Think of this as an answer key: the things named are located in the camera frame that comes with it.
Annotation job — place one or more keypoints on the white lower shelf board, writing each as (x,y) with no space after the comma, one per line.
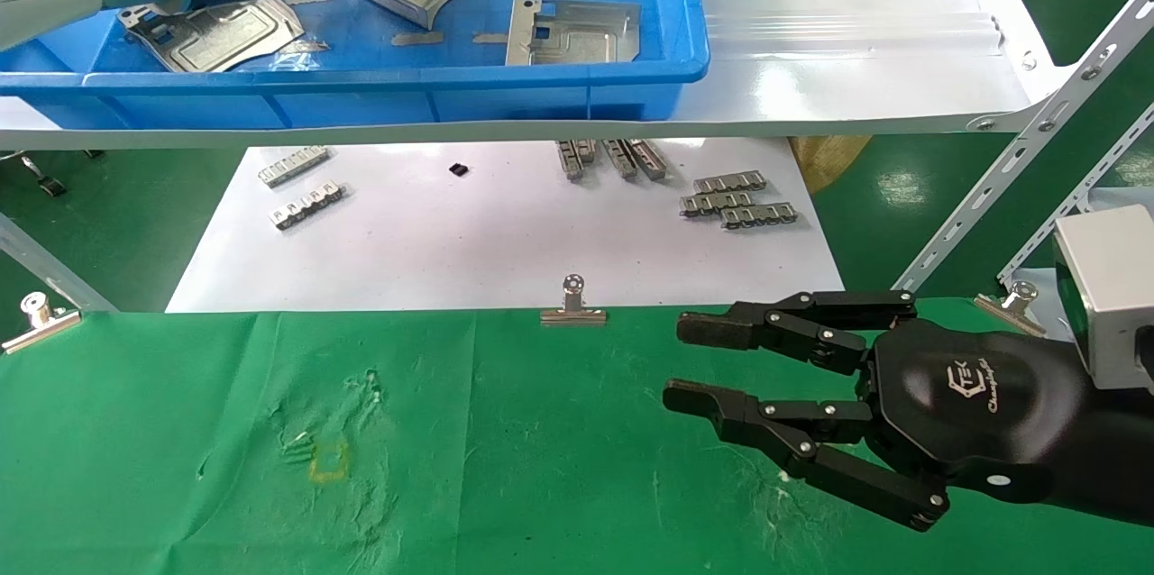
(469,241)

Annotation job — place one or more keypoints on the white slotted shelf post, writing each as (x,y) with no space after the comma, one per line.
(1028,138)
(54,264)
(1073,205)

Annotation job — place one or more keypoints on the green table cloth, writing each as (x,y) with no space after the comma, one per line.
(541,467)

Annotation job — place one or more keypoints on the slotted rim metal plate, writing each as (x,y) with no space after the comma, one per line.
(216,39)

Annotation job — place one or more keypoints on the small silver metal bracket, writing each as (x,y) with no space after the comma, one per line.
(568,160)
(587,150)
(759,215)
(293,165)
(728,183)
(717,202)
(647,159)
(620,158)
(306,204)

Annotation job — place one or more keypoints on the blue plastic bin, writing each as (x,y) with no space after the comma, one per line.
(361,102)

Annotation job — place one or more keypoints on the tan woven bag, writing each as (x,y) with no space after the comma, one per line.
(829,162)

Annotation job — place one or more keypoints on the silver binder clip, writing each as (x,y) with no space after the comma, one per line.
(1014,306)
(36,320)
(573,314)

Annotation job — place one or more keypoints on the tiny black plastic part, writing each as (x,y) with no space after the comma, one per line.
(459,168)

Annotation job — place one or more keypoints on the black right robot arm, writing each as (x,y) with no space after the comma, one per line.
(1118,467)

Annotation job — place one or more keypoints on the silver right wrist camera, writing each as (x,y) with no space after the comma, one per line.
(1104,287)

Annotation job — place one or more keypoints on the crumpled clear tape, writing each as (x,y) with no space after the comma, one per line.
(302,46)

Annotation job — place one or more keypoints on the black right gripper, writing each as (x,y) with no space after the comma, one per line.
(974,395)

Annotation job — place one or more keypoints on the flat square hole metal plate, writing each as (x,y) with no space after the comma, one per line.
(586,39)

